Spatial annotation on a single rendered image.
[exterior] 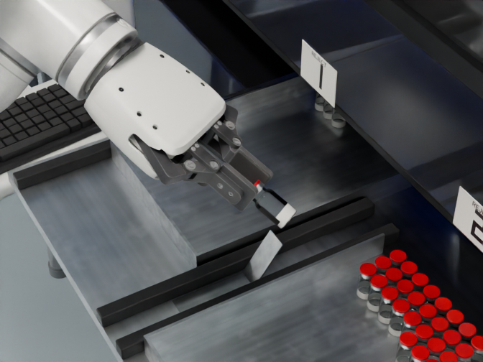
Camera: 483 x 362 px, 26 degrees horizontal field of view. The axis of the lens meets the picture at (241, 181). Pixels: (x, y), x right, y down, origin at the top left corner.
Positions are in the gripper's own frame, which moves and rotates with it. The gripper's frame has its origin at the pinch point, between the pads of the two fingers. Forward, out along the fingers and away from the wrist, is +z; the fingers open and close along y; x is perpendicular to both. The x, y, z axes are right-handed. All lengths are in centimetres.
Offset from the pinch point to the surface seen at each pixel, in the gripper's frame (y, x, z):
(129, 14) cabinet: -68, -55, -37
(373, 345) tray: -17.9, -24.7, 23.7
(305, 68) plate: -47, -22, -5
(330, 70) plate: -43.5, -17.2, -2.0
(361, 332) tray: -18.9, -25.6, 21.8
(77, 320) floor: -69, -138, -13
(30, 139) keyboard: -34, -57, -31
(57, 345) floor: -60, -139, -13
